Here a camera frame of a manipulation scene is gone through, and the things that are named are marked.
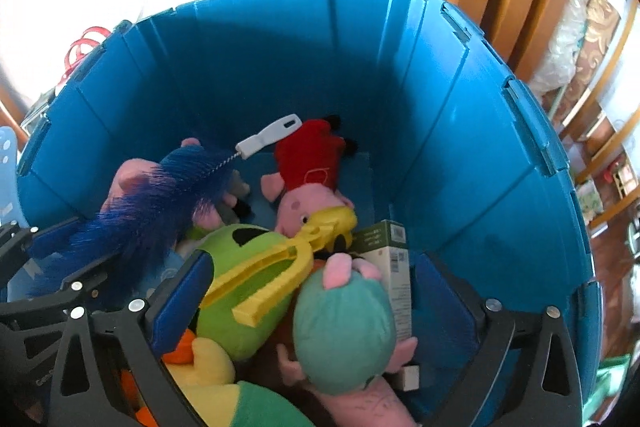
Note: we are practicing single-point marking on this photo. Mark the rolled floral mat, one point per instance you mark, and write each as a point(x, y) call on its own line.
point(595, 22)

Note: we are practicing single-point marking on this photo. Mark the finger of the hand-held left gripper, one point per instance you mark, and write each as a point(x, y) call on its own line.
point(60, 297)
point(50, 237)

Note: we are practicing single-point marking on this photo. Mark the pink plush toy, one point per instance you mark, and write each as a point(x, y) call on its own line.
point(125, 172)

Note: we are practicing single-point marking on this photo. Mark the green white box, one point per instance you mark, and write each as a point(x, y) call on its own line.
point(395, 287)

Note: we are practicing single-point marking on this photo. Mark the pig plush red dress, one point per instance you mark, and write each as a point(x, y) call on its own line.
point(305, 157)

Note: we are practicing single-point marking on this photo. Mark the small white box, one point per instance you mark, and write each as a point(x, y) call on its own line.
point(408, 377)

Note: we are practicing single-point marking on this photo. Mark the wooden frosted glass door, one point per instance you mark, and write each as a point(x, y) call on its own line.
point(615, 117)

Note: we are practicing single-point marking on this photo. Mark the pig plush teal dress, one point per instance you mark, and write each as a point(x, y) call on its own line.
point(340, 327)

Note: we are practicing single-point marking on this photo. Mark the yellow plastic tongs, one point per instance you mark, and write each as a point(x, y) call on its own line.
point(330, 222)

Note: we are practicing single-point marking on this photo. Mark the yellow green plush toy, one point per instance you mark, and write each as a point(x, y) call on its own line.
point(210, 367)

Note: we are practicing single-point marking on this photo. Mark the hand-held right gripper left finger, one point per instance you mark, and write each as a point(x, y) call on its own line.
point(175, 302)

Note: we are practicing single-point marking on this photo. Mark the red toy suitcase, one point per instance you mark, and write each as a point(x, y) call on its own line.
point(92, 32)

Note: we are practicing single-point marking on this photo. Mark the light blue plastic comb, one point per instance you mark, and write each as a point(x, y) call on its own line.
point(10, 167)

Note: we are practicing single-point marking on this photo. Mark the blue bottle brush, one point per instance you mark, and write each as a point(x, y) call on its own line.
point(145, 202)

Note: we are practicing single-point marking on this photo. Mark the green cloth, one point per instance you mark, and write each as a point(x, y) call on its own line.
point(607, 382)

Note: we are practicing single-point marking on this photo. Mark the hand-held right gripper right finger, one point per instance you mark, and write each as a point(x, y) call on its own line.
point(440, 307)

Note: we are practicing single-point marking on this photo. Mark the blue plastic crate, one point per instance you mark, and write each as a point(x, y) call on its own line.
point(325, 57)

